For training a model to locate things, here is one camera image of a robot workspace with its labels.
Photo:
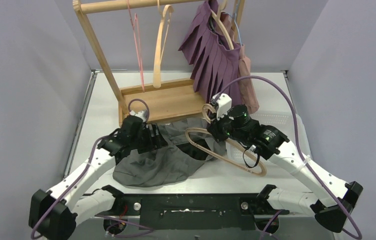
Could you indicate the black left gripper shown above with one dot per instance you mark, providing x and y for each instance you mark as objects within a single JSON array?
[{"x": 154, "y": 135}]

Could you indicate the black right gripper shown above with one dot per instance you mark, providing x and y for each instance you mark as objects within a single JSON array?
[{"x": 215, "y": 129}]

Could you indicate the grey green skirt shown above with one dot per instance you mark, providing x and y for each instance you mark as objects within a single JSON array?
[{"x": 167, "y": 165}]

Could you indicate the pink pleated skirt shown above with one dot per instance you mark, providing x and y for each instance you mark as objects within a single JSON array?
[{"x": 247, "y": 91}]

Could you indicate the purple skirt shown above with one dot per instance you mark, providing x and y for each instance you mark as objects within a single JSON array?
[{"x": 205, "y": 47}]

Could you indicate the blue wire hanger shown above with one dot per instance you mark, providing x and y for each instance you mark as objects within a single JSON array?
[{"x": 236, "y": 17}]

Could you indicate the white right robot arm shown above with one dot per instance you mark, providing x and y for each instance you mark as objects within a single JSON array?
[{"x": 330, "y": 200}]

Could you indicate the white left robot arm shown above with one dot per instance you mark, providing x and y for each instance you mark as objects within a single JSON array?
[{"x": 55, "y": 213}]

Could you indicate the wooden hanger rack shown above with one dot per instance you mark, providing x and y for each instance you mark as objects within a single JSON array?
[{"x": 173, "y": 101}]

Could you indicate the white plastic basket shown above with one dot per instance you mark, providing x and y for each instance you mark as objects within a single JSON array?
[{"x": 284, "y": 122}]

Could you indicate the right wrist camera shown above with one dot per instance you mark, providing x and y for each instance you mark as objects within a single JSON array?
[{"x": 222, "y": 103}]

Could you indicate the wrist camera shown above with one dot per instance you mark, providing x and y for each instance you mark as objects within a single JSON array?
[
  {"x": 222, "y": 103},
  {"x": 142, "y": 114}
]

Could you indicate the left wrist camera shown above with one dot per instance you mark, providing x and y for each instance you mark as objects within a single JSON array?
[{"x": 142, "y": 114}]

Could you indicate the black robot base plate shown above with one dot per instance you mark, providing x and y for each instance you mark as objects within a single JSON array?
[{"x": 170, "y": 211}]

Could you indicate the pink wire hanger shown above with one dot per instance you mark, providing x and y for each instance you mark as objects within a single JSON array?
[{"x": 137, "y": 42}]

